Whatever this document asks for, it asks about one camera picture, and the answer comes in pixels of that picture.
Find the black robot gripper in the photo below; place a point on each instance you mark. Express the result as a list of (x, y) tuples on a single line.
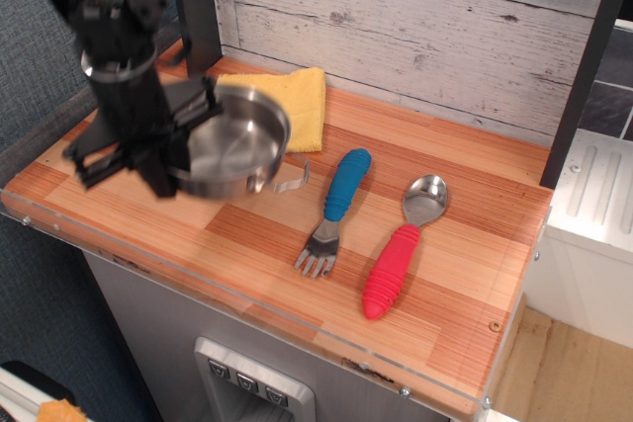
[(140, 124)]

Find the stainless steel pot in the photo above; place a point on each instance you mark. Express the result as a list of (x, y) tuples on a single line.
[(239, 151)]

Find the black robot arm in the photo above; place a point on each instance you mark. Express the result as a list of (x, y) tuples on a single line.
[(113, 30)]

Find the yellow cloth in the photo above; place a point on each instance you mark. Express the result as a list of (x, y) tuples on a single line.
[(301, 94)]

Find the grey toy fridge cabinet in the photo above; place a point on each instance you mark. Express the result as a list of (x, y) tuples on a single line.
[(161, 325)]

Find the silver dispenser panel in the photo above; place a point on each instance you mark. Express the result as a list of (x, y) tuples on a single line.
[(241, 389)]

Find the orange object bottom left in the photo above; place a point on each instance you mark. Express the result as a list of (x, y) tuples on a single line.
[(60, 411)]

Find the white toy sink unit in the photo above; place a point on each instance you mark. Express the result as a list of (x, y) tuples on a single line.
[(582, 268)]

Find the black left post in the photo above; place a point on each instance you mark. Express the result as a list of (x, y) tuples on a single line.
[(199, 17)]

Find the black post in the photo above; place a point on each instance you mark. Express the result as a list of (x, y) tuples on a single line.
[(598, 38), (199, 17)]

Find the blue handled fork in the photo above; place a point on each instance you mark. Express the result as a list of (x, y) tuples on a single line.
[(320, 252)]

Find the red handled spoon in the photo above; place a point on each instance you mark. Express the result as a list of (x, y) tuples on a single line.
[(424, 202)]

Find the black right post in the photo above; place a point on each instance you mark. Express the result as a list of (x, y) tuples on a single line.
[(598, 38)]

